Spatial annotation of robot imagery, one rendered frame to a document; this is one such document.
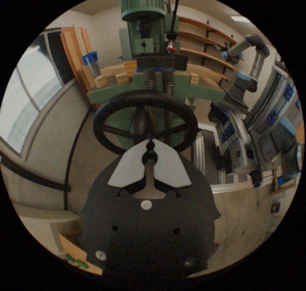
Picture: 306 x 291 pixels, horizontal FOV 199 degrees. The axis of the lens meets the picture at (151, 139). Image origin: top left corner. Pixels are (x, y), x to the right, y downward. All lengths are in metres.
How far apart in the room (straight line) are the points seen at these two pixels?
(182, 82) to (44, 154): 1.46
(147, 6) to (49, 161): 1.57
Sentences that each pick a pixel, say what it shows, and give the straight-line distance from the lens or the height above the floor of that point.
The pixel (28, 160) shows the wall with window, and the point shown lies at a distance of 1.34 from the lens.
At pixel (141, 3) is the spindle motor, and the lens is 0.45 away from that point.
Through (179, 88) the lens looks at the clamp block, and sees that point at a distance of 0.24.
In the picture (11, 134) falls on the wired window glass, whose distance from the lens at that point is 1.40.
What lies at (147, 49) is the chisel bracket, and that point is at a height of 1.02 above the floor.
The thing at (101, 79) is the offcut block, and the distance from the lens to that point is 0.40.
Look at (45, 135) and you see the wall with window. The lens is 1.43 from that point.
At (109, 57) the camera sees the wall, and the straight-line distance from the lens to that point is 3.00.
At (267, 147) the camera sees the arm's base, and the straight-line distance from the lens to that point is 0.54.
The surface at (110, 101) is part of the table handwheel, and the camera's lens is 0.16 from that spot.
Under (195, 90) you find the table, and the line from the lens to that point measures 0.37.
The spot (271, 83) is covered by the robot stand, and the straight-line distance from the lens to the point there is 0.77.
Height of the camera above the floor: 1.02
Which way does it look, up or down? 58 degrees down
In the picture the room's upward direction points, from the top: 4 degrees counter-clockwise
